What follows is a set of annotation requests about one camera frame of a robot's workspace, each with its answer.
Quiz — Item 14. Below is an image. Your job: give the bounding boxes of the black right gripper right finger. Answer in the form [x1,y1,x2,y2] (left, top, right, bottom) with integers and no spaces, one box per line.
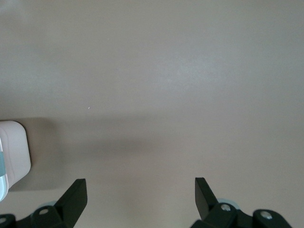
[192,177,292,228]

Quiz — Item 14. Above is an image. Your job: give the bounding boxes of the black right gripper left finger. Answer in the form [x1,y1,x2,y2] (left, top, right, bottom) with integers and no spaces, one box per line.
[0,179,88,228]

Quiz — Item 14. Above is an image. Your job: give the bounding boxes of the white box lid grey latches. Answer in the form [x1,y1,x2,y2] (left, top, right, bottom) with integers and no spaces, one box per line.
[0,120,32,202]

